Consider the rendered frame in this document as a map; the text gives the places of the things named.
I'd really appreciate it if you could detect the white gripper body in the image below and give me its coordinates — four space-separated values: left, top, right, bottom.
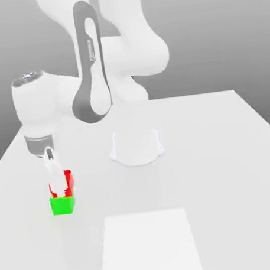
43 145 70 199

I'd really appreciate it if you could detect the small red cube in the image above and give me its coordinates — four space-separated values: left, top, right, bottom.
47 169 77 200

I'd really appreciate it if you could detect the small green cube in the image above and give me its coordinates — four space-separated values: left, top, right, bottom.
49 194 78 217

